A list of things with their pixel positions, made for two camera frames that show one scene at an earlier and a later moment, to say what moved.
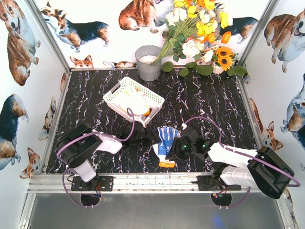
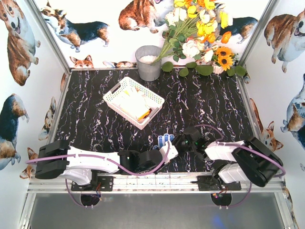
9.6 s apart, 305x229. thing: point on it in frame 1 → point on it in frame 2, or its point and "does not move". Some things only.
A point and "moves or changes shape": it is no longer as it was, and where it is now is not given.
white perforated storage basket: (129, 98) does not move
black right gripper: (175, 148) does not move
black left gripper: (145, 136) → (161, 145)
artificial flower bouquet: (193, 27) does not move
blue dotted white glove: (162, 149) moves or changes shape
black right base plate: (209, 182) does not move
